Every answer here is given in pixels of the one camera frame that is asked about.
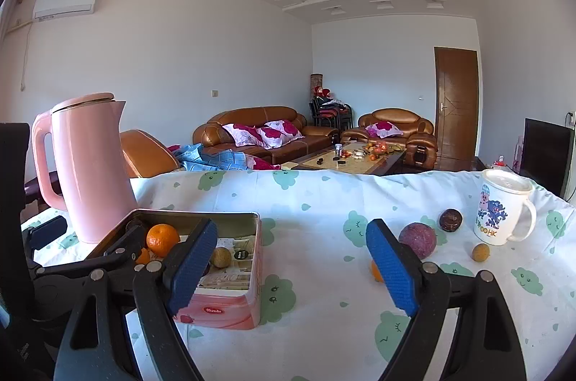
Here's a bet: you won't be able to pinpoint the dark television cabinet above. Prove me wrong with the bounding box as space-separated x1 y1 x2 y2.
468 156 523 176

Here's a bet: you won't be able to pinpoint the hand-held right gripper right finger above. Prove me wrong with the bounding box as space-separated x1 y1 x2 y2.
365 218 527 381

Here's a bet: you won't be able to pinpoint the blue checked blanket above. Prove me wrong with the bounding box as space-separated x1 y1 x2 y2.
168 142 282 172

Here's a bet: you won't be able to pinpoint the white printed mug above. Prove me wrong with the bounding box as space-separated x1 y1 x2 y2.
472 178 537 247

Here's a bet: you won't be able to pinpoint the dark wooden chair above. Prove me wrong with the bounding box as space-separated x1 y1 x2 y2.
23 172 60 213

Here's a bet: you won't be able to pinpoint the brown leather armchair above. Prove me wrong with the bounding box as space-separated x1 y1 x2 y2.
341 108 438 167

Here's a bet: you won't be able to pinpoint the heap of small oranges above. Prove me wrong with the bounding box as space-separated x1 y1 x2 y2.
366 140 392 160

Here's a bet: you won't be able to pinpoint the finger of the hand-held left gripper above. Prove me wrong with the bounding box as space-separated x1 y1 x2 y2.
22 216 69 256
33 220 151 280

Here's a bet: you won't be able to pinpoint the white green-cloud tablecloth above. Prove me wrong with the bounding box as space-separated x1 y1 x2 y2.
20 169 576 381

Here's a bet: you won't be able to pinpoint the pink floral pillow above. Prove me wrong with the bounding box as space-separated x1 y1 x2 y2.
365 120 403 139
256 119 304 149
222 123 266 148

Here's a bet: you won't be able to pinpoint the dark passion fruit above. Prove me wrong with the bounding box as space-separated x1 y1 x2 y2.
438 208 464 232

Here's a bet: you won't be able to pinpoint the brown leather seat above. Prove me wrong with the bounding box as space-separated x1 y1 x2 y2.
119 129 181 179

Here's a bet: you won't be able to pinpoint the pink tin box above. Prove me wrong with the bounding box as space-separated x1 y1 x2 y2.
83 209 262 330

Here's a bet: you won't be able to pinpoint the pink electric kettle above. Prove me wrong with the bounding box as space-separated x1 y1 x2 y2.
31 92 139 244

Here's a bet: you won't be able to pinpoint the purple round radish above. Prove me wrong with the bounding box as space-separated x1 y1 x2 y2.
398 223 437 259

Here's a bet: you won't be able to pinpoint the brown wooden door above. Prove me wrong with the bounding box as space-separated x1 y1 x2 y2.
434 47 478 161

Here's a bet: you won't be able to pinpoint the large round orange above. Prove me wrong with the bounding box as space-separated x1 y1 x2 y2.
147 223 181 257

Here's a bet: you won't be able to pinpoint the brown leather sofa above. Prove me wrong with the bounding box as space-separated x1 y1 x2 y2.
193 106 340 166

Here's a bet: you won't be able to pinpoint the black television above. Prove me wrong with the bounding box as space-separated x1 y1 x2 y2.
518 118 576 202

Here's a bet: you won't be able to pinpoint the wooden coffee table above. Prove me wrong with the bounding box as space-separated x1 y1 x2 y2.
292 140 408 176

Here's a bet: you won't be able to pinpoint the stacked dark chairs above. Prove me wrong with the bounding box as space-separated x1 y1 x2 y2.
309 95 354 131

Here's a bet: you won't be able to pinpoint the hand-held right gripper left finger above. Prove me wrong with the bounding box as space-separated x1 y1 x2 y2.
53 217 219 381

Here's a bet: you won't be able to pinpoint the white air conditioner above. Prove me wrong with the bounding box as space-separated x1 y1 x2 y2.
32 0 100 21

